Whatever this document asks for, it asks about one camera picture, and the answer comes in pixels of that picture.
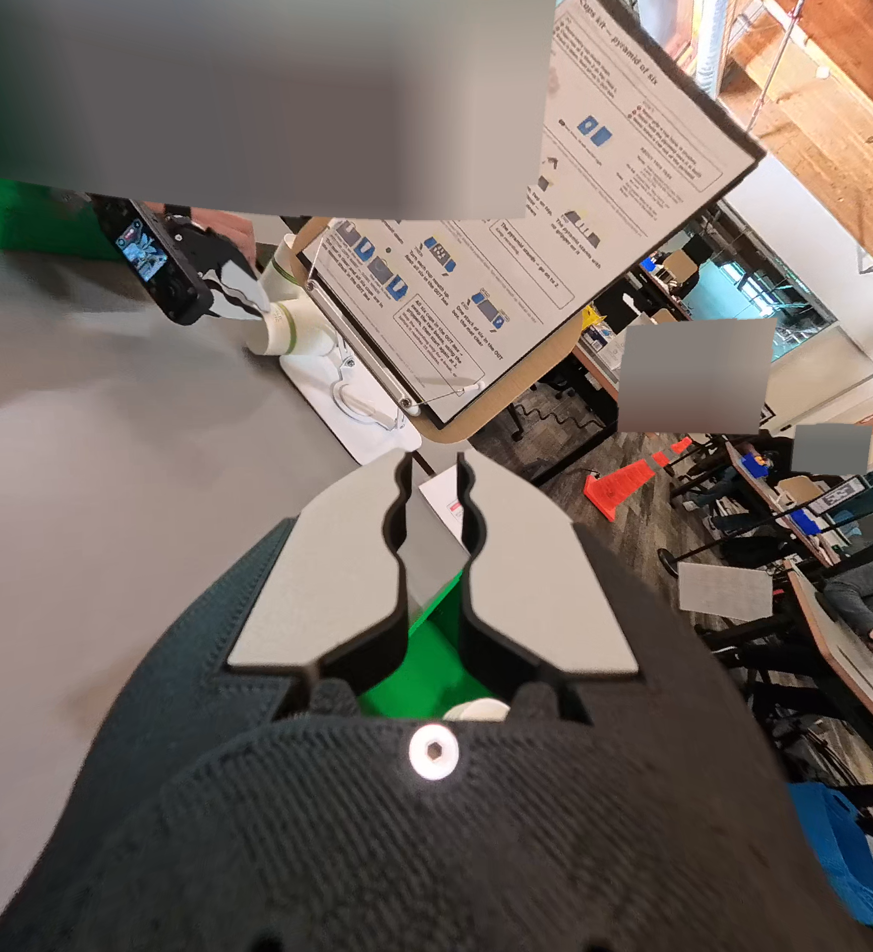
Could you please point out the printed instruction sheet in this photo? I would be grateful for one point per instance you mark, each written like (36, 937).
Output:
(555, 260)

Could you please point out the wooden document stand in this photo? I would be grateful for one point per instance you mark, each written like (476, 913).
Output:
(496, 401)

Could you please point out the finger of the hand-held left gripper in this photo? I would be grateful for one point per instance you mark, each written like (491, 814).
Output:
(239, 311)
(243, 286)

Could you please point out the orange traffic cone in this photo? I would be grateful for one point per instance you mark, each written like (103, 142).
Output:
(615, 487)

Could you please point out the green plastic bin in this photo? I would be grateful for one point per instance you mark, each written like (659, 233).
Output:
(20, 216)
(421, 662)

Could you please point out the wooden top desk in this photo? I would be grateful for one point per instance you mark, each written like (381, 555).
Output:
(853, 669)
(600, 357)
(786, 506)

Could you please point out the blue fabric bag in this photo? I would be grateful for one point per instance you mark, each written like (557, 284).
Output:
(838, 848)

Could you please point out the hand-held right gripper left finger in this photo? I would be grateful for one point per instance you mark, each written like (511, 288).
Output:
(332, 580)

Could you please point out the laminated paper sheet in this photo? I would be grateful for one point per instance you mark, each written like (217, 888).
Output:
(444, 506)

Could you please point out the person's left hand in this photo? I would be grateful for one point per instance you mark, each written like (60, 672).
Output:
(232, 230)

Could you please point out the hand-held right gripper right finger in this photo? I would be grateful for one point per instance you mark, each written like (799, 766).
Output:
(548, 595)

